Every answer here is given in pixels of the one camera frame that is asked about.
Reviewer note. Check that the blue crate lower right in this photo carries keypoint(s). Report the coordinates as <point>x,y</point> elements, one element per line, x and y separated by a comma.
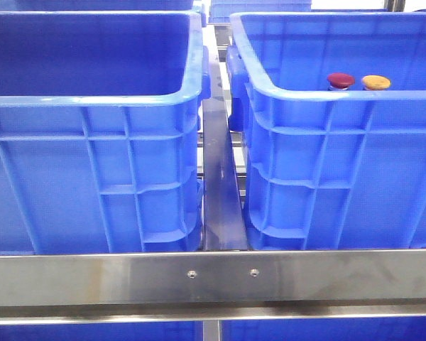
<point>405,328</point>

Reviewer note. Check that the yellow mushroom push button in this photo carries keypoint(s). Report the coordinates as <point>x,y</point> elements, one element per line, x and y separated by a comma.
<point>375,83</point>

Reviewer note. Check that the stainless steel front rail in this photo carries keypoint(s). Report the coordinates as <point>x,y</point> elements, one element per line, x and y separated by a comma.
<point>145,287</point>

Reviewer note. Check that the blue crate back left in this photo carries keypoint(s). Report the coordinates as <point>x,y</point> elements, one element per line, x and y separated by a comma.
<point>105,5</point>

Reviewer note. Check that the blue crate back centre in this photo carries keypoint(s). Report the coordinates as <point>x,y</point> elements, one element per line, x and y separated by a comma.
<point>220,11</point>

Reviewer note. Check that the left rail screw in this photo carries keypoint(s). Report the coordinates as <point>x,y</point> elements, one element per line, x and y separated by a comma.
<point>191,274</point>

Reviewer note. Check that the blue crate lower left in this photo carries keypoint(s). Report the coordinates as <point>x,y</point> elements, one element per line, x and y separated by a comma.
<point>105,331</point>

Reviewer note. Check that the large blue crate right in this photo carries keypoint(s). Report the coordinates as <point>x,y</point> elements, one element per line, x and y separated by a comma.
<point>332,169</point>

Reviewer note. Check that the red mushroom push button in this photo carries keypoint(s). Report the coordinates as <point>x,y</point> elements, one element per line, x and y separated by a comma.
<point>339,81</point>

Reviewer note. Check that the steel vertical post lower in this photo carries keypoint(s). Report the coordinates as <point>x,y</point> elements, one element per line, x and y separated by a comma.
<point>212,330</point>

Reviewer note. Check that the large blue crate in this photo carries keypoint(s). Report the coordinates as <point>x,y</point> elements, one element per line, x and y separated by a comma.
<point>98,131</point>
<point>332,169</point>

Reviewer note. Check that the steel divider bar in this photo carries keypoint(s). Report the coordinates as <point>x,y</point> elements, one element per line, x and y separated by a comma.
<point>224,228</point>

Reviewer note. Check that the large blue crate left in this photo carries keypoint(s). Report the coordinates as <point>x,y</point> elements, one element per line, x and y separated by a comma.
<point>98,131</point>

